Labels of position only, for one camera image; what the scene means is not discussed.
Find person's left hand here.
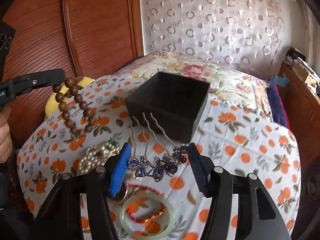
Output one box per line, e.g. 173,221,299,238
0,105,12,163

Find blue gem hair comb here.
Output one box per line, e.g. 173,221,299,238
127,112,189,183

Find floral quilt bedspread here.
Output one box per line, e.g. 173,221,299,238
116,50,273,121

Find red wooden wardrobe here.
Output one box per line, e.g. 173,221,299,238
0,0,144,151

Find yellow plush toy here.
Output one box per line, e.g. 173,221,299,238
44,76,94,120

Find left camera black mount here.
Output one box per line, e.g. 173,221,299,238
0,21,16,80

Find brown wooden bead bracelet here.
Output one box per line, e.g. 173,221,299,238
52,77,96,137

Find pale green jade bangle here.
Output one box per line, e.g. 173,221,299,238
119,192,176,239

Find clutter pile on cabinet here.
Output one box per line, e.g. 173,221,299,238
284,47,319,97

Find sheer circle pattern curtain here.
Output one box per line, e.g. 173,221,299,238
140,0,295,79

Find white pearl necklace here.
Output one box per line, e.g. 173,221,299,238
77,139,123,175

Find black square jewelry box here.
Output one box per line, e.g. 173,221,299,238
125,72,210,144

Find red string bracelet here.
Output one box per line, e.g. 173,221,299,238
125,184,167,224

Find dark blue blanket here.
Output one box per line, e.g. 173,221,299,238
266,81,290,129

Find wooden side cabinet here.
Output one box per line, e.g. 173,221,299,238
278,62,320,181

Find teal tissue box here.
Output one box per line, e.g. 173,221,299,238
271,74,290,87

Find orange print white cloth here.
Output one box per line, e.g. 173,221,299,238
17,74,302,240

